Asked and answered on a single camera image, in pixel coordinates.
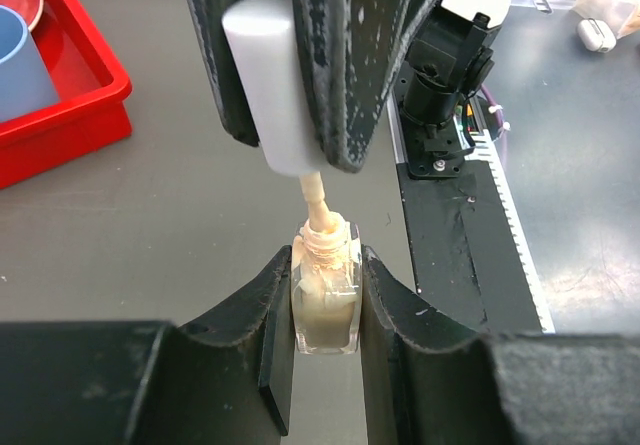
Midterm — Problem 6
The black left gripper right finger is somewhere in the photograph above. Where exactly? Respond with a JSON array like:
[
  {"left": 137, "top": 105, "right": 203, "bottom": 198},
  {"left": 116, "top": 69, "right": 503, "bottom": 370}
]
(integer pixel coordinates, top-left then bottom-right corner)
[{"left": 360, "top": 247, "right": 639, "bottom": 444}]

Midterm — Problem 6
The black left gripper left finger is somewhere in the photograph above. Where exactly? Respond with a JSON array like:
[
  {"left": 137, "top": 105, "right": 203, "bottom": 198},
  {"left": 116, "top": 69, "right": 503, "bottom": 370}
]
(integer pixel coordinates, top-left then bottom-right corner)
[{"left": 1, "top": 247, "right": 293, "bottom": 444}]

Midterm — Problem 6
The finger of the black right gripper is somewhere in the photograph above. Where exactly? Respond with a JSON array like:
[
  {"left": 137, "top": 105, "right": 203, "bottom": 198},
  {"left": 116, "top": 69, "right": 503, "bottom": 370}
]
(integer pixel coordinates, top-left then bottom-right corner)
[
  {"left": 187, "top": 0, "right": 259, "bottom": 146},
  {"left": 293, "top": 0, "right": 438, "bottom": 173}
]

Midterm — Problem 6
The white nail polish cap brush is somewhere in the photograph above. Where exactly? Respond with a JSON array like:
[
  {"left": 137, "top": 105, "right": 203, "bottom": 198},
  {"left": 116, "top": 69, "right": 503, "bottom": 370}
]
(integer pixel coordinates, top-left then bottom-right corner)
[{"left": 221, "top": 0, "right": 336, "bottom": 233}]

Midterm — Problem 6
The beige nail polish bottle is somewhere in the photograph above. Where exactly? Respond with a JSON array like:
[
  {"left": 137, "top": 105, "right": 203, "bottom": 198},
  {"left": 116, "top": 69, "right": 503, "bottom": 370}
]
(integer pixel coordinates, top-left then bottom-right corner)
[{"left": 291, "top": 212, "right": 362, "bottom": 355}]

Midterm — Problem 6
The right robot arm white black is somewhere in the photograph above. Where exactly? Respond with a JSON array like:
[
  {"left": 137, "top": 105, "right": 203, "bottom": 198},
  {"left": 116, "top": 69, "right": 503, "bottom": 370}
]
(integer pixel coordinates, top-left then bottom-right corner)
[{"left": 187, "top": 0, "right": 511, "bottom": 176}]

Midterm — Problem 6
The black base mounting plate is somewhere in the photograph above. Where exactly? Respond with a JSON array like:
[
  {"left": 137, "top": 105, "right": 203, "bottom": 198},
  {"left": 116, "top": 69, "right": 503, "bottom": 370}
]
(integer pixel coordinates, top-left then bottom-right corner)
[{"left": 397, "top": 159, "right": 546, "bottom": 334}]

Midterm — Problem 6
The red plastic tray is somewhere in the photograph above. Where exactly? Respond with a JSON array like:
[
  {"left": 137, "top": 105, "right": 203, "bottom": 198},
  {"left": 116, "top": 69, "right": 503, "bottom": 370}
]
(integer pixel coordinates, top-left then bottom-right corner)
[{"left": 1, "top": 0, "right": 132, "bottom": 188}]

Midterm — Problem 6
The small blue round lid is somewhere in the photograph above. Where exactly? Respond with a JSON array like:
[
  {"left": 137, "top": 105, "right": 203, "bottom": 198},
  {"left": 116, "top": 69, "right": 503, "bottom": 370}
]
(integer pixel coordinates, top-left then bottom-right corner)
[{"left": 0, "top": 6, "right": 60, "bottom": 123}]

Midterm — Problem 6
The white earbuds case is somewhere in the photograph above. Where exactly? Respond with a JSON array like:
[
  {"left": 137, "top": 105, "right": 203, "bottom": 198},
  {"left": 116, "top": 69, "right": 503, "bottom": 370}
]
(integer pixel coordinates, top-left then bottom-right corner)
[{"left": 576, "top": 18, "right": 617, "bottom": 53}]

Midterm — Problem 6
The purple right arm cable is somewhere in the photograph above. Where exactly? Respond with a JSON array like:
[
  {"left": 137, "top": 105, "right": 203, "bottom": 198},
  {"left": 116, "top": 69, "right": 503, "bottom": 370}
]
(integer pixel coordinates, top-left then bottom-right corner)
[{"left": 482, "top": 87, "right": 514, "bottom": 169}]

